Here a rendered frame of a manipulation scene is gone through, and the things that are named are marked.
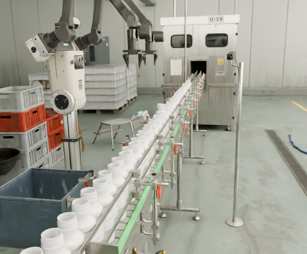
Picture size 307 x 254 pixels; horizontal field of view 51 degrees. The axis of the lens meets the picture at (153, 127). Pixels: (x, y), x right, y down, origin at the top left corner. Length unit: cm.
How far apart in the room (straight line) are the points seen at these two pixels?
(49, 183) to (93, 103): 666
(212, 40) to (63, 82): 433
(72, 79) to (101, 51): 1019
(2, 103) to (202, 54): 366
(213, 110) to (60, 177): 482
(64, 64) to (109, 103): 611
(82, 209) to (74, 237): 7
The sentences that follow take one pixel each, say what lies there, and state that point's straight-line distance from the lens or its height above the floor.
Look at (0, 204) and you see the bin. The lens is 140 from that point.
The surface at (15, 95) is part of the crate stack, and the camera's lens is 369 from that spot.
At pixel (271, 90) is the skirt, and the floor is 13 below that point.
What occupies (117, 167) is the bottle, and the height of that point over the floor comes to 116.
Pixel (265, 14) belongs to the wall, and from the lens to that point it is 1174.
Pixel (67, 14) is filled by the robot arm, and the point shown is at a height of 168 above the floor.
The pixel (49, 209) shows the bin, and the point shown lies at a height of 91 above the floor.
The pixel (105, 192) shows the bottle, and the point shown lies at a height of 114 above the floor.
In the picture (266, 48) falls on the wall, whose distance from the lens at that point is 1170.
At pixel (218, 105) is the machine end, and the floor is 49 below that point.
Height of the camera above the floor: 147
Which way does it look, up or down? 13 degrees down
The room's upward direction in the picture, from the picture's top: 1 degrees counter-clockwise
